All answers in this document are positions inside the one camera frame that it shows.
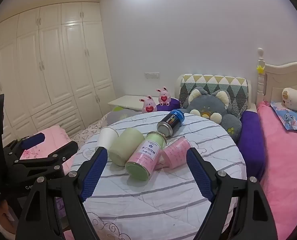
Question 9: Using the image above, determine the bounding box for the purple pillow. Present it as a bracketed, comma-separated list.
[156, 97, 181, 112]

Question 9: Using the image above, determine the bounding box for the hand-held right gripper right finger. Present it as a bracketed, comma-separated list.
[186, 147, 276, 240]

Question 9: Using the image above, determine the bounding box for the cream bed headboard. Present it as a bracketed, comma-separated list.
[256, 47, 297, 106]

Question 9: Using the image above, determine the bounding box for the cream wardrobe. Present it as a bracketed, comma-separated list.
[0, 1, 117, 146]

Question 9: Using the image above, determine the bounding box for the grey cat plush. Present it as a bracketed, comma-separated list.
[182, 87, 243, 143]

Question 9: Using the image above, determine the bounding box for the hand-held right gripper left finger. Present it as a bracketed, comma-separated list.
[15, 147, 109, 240]

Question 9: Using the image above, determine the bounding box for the white paper cup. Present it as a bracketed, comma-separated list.
[96, 126, 119, 153]

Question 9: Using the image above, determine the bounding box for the pale green cup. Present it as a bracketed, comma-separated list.
[108, 127, 146, 167]

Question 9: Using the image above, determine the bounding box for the grey pillow with green patch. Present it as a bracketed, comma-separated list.
[106, 106, 144, 126]

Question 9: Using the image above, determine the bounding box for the pink translucent cup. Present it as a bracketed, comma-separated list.
[155, 135, 196, 170]

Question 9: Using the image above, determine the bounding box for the pink floral blanket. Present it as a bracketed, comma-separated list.
[18, 127, 75, 176]

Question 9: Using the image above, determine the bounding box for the white bedside table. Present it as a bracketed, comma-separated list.
[107, 95, 161, 111]

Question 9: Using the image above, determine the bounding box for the blue printed pillow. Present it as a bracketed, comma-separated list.
[271, 101, 297, 132]

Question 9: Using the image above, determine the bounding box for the triangle patterned quilted cushion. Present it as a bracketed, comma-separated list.
[177, 74, 249, 111]

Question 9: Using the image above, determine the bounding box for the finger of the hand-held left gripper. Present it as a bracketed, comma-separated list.
[12, 141, 79, 173]
[3, 133, 45, 165]

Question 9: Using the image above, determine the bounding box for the green jar with pink label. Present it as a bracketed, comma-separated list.
[125, 131, 167, 182]

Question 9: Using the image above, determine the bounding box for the black spray can blue cap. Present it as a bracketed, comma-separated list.
[157, 109, 185, 137]

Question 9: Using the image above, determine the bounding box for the pink rabbit toy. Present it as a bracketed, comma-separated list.
[156, 87, 171, 106]
[139, 95, 156, 113]

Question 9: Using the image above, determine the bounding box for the heart print sheet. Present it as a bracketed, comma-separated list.
[72, 112, 114, 144]

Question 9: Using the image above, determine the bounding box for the purple sheet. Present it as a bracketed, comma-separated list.
[237, 110, 266, 180]

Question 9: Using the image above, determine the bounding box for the pink bed blanket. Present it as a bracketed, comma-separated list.
[256, 100, 297, 240]

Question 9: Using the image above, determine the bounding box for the person's left forearm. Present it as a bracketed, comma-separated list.
[0, 200, 15, 233]

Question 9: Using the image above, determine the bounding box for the white plush dog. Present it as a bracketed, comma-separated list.
[282, 87, 297, 117]

